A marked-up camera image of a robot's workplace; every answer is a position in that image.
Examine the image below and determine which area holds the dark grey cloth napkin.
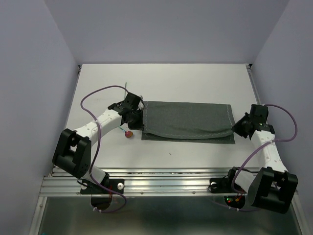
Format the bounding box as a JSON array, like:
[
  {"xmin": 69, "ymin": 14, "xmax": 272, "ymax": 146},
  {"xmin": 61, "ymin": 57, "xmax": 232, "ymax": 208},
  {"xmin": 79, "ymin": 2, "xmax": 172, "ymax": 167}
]
[{"xmin": 141, "ymin": 101, "xmax": 235, "ymax": 144}]

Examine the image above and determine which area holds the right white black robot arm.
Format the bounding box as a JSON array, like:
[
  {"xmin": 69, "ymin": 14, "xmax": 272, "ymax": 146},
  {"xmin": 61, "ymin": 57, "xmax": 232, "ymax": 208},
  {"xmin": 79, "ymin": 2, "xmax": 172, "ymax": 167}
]
[{"xmin": 225, "ymin": 104, "xmax": 298, "ymax": 214}]

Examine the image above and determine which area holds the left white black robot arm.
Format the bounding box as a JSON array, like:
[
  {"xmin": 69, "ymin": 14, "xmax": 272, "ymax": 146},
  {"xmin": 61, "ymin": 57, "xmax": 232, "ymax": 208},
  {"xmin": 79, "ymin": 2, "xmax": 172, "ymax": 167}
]
[{"xmin": 52, "ymin": 93, "xmax": 144, "ymax": 193}]

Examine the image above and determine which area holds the iridescent rainbow spoon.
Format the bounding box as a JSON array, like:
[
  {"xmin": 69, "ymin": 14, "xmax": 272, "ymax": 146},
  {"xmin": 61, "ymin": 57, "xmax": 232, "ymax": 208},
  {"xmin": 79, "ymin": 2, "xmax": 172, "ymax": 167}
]
[{"xmin": 119, "ymin": 127, "xmax": 134, "ymax": 138}]

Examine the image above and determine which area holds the aluminium right side rail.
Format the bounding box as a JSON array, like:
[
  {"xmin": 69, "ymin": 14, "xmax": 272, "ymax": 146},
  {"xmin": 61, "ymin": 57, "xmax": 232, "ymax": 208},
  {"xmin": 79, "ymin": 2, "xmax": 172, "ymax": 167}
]
[{"xmin": 246, "ymin": 64, "xmax": 269, "ymax": 105}]

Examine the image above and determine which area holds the aluminium front rail frame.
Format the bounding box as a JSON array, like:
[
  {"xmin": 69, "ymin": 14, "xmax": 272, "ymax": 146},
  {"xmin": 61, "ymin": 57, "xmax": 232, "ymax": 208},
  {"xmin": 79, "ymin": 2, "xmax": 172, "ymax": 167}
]
[{"xmin": 29, "ymin": 168, "xmax": 311, "ymax": 235}]

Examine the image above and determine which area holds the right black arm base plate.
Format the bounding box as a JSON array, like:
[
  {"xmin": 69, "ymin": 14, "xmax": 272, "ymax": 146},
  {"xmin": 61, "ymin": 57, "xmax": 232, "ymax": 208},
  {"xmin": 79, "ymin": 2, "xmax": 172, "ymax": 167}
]
[{"xmin": 207, "ymin": 174, "xmax": 255, "ymax": 194}]

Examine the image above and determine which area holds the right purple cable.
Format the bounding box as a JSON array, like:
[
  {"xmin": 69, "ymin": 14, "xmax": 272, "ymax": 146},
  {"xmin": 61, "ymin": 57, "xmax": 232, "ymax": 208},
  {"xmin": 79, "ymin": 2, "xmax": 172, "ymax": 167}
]
[{"xmin": 212, "ymin": 104, "xmax": 299, "ymax": 212}]

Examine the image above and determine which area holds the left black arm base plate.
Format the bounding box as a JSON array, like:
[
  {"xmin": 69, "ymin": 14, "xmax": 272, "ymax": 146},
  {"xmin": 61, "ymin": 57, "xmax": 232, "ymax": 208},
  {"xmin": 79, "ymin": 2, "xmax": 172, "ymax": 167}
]
[{"xmin": 77, "ymin": 178, "xmax": 125, "ymax": 195}]

